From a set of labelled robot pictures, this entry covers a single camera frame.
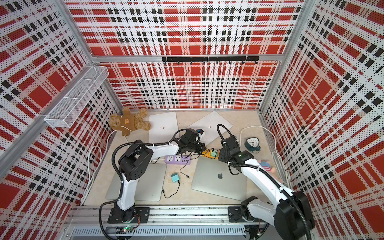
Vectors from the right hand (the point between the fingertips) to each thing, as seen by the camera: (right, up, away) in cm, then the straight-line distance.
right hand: (225, 154), depth 84 cm
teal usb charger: (-29, -13, +1) cm, 32 cm away
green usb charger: (-7, 0, +4) cm, 8 cm away
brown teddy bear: (-66, +19, +20) cm, 72 cm away
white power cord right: (+36, -3, +14) cm, 39 cm away
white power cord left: (-77, -19, -2) cm, 80 cm away
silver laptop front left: (-43, -19, 0) cm, 47 cm away
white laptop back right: (-8, +17, +28) cm, 34 cm away
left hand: (-10, +2, +11) cm, 15 cm away
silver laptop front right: (-7, -14, +3) cm, 15 cm away
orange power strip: (-10, -1, +9) cm, 13 cm away
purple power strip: (-29, -5, +7) cm, 30 cm away
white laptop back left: (-42, +15, +26) cm, 52 cm away
